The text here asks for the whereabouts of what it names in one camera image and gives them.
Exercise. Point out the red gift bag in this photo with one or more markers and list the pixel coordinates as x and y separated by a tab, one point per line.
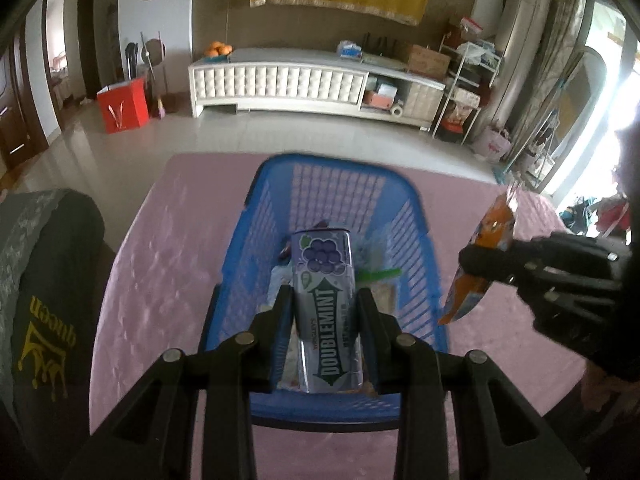
123	106

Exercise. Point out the orange sausage snack pack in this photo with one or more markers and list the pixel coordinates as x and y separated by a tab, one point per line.
495	230

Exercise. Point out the blue plastic basket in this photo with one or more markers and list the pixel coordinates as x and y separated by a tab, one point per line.
327	227

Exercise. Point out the standing mirror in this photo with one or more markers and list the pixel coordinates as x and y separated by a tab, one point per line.
562	119

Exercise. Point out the white metal shelf rack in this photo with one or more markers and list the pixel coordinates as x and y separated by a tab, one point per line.
472	71

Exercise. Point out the pile of oranges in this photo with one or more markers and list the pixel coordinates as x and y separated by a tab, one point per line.
217	49

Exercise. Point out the cardboard box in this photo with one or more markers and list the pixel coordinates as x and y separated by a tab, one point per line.
427	62

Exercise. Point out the blue clear candy bag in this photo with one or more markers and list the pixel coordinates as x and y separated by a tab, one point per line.
281	274

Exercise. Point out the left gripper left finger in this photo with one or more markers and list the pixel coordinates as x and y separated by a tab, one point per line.
272	331

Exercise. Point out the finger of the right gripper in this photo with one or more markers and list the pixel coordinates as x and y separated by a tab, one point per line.
494	264

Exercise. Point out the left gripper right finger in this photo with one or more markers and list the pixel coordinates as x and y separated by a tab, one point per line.
378	332

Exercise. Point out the blue tissue box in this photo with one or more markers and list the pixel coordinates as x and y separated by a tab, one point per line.
348	49

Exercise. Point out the pink shopping bag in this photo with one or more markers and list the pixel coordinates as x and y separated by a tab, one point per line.
492	144

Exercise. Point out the white TV cabinet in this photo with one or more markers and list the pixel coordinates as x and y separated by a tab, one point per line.
307	81

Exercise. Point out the white standing air conditioner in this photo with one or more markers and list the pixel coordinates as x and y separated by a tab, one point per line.
519	34

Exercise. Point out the Doublemint gum tin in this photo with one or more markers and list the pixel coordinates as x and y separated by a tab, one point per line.
329	349

